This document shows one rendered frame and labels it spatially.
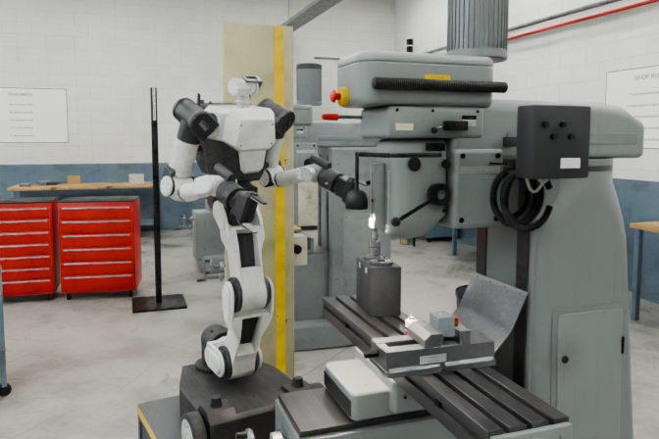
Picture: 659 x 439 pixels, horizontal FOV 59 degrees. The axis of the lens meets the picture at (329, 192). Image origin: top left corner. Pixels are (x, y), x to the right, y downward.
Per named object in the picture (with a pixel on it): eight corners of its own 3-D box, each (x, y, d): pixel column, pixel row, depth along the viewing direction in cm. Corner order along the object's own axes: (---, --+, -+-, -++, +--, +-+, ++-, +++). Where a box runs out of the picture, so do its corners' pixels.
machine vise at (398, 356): (387, 378, 162) (387, 340, 161) (368, 359, 176) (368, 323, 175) (497, 365, 172) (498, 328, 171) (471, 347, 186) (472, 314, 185)
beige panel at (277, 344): (225, 419, 339) (218, 15, 318) (215, 391, 377) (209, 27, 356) (310, 406, 356) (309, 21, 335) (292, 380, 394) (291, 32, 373)
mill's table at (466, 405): (491, 470, 131) (492, 436, 130) (320, 314, 248) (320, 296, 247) (574, 452, 139) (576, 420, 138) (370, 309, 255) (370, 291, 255)
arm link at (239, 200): (233, 226, 195) (215, 210, 203) (256, 225, 202) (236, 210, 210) (243, 193, 191) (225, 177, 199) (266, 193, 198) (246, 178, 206)
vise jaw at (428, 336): (425, 348, 166) (425, 334, 165) (406, 334, 178) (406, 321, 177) (443, 346, 167) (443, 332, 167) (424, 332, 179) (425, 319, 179)
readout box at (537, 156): (534, 179, 163) (536, 104, 161) (514, 177, 171) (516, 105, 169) (591, 178, 169) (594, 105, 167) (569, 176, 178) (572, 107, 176)
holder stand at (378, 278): (370, 317, 218) (370, 265, 216) (355, 301, 239) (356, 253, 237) (400, 315, 220) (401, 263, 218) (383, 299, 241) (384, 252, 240)
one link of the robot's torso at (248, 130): (175, 177, 241) (177, 90, 234) (238, 170, 267) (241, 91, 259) (221, 191, 223) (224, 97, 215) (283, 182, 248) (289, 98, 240)
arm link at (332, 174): (341, 208, 237) (319, 195, 243) (355, 202, 245) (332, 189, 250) (348, 180, 232) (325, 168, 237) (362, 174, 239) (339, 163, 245)
